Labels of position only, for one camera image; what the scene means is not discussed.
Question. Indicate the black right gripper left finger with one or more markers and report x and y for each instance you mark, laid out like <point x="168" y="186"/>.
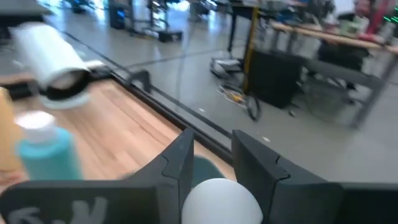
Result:
<point x="174" y="177"/>

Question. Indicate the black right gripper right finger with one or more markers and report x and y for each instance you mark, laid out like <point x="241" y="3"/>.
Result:
<point x="280" y="186"/>

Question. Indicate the large periwinkle paint bottle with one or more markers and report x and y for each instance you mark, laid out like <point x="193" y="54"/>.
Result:
<point x="220" y="202"/>

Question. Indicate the large teal paint bottle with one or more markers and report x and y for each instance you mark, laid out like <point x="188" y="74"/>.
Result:
<point x="49" y="155"/>

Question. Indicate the large yellow paint bottle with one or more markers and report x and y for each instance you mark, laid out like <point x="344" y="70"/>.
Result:
<point x="6" y="133"/>

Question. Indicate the black floor cabinet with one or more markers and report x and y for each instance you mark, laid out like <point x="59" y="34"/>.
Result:
<point x="273" y="81"/>

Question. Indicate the grey flat floor box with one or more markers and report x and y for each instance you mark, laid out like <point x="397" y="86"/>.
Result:
<point x="225" y="67"/>

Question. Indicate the metal rack stand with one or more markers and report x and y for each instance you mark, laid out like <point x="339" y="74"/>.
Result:
<point x="169" y="35"/>

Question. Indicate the yellow pole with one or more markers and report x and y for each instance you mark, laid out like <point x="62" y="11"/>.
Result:
<point x="251" y="46"/>

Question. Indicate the wooden workbench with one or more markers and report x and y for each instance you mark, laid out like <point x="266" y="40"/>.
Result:
<point x="326" y="36"/>

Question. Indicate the black desk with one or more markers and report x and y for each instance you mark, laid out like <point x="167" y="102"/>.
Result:
<point x="231" y="31"/>

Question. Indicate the black computer tower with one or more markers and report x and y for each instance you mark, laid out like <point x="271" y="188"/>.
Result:
<point x="117" y="15"/>

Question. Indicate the white spot lamp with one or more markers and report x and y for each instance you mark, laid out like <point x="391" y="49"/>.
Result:
<point x="46" y="53"/>

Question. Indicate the dark grey side table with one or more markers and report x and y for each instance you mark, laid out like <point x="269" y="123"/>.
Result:
<point x="21" y="7"/>

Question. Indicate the black aluminium table frame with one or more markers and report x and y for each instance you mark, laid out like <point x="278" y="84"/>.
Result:
<point x="168" y="110"/>

